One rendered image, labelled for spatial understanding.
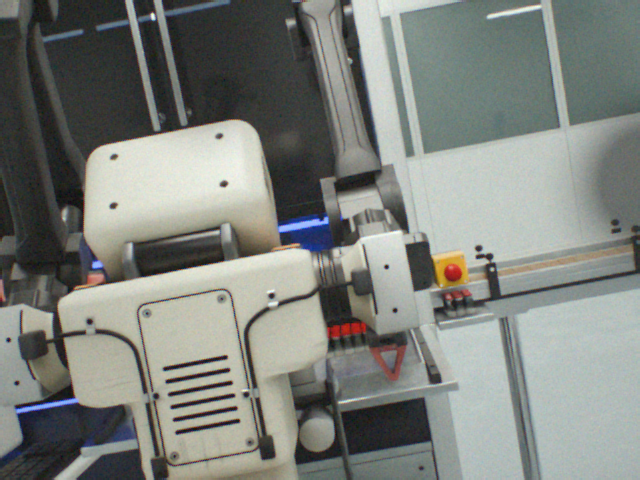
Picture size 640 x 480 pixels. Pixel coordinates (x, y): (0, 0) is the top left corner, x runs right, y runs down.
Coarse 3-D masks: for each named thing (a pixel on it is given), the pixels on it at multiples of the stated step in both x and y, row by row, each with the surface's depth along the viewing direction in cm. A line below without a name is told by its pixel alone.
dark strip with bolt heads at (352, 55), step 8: (344, 0) 165; (352, 56) 166; (352, 64) 166; (352, 72) 167; (360, 72) 167; (360, 80) 167; (360, 88) 167; (360, 96) 167; (360, 104) 168; (368, 112) 168; (368, 120) 168; (368, 128) 168; (368, 136) 168
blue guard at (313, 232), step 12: (312, 216) 171; (324, 216) 171; (288, 228) 171; (300, 228) 171; (312, 228) 171; (324, 228) 171; (288, 240) 172; (300, 240) 172; (312, 240) 172; (324, 240) 171; (96, 264) 173; (0, 276) 174; (108, 276) 173; (0, 300) 175
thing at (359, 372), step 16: (368, 352) 161; (384, 352) 158; (416, 352) 153; (336, 368) 154; (352, 368) 152; (368, 368) 150; (416, 368) 137; (352, 384) 137; (368, 384) 137; (384, 384) 137; (400, 384) 137
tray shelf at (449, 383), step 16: (432, 336) 164; (432, 352) 153; (448, 368) 141; (416, 384) 136; (432, 384) 134; (448, 384) 134; (352, 400) 135; (368, 400) 135; (384, 400) 135; (400, 400) 135; (128, 416) 150; (112, 432) 142; (128, 432) 141; (80, 448) 137; (96, 448) 137; (112, 448) 137; (128, 448) 137
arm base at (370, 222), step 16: (368, 208) 93; (352, 224) 93; (368, 224) 90; (384, 224) 90; (352, 240) 90; (416, 240) 87; (336, 256) 87; (416, 256) 88; (416, 272) 90; (416, 288) 92
